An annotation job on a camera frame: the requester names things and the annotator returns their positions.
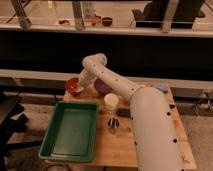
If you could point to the white cup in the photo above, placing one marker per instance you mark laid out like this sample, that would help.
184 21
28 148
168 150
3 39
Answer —
111 102

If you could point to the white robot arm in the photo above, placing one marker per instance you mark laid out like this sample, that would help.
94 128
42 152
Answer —
156 141

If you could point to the black chair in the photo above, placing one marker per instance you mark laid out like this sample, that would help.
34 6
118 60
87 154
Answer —
154 13

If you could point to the black rectangular block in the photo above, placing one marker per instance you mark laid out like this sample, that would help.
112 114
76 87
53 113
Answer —
123 113

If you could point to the black side equipment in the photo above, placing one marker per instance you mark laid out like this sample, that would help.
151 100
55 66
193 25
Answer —
10 106

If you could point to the small metal clip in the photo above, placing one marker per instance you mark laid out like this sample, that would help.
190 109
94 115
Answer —
113 123

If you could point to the green plastic tray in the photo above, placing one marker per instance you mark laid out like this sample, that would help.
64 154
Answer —
71 133

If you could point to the dark red background bowl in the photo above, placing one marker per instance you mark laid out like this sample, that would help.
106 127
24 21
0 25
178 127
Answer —
107 21

